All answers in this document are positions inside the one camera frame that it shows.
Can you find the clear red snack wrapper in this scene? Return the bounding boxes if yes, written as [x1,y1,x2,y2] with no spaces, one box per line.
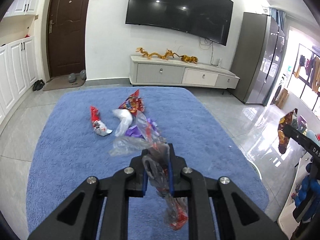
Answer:
[109,111,188,230]

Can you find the dark orange snack bag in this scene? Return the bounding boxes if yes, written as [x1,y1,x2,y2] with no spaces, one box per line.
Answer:
[277,108,298,154]

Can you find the purple foil wrapper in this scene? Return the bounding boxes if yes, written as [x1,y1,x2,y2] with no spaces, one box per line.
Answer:
[125,118,158,139]

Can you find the cardboard box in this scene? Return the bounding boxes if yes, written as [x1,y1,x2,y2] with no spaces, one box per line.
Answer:
[276,88,289,109]

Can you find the white plastic bag scrap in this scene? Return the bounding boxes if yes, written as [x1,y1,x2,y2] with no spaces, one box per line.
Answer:
[112,109,133,137]

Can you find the red white snack packet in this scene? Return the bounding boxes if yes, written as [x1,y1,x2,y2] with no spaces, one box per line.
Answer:
[90,106,113,137]

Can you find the red orange snack bag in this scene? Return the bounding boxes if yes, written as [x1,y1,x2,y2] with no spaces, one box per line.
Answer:
[118,90,145,116]

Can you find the blue fluffy blanket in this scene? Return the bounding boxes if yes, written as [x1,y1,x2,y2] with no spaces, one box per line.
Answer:
[25,86,270,240]

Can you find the hanging clothes on rack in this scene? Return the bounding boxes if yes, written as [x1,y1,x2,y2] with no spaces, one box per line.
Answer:
[293,54,319,94]

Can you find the white side table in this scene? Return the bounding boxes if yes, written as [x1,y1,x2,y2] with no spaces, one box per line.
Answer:
[277,153,319,239]

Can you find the white low TV cabinet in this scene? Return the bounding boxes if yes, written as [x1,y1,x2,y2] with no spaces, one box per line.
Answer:
[129,55,240,89]

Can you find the grey double-door refrigerator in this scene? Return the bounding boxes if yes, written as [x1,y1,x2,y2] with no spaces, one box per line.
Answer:
[231,12,285,106]

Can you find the golden tiger figurine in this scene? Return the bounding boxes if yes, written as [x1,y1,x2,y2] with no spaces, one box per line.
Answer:
[180,55,198,64]

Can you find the golden dragon figurine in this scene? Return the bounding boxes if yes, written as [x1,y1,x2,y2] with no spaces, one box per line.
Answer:
[136,47,178,60]

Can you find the grey slipper pair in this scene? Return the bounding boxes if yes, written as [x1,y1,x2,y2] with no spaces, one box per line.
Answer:
[68,70,86,83]

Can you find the brown door mat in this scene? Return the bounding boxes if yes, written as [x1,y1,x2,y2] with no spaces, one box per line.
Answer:
[42,76,85,92]

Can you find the black shoes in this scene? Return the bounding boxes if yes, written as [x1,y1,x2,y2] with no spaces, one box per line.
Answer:
[33,80,45,91]

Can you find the white tall cupboard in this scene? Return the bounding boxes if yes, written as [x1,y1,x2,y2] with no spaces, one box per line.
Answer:
[1,0,39,123]

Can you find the dark brown entrance door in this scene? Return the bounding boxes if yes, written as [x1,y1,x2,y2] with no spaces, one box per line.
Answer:
[47,0,89,77]

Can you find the large black wall television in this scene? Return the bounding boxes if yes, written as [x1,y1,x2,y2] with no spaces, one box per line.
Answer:
[125,0,233,46]

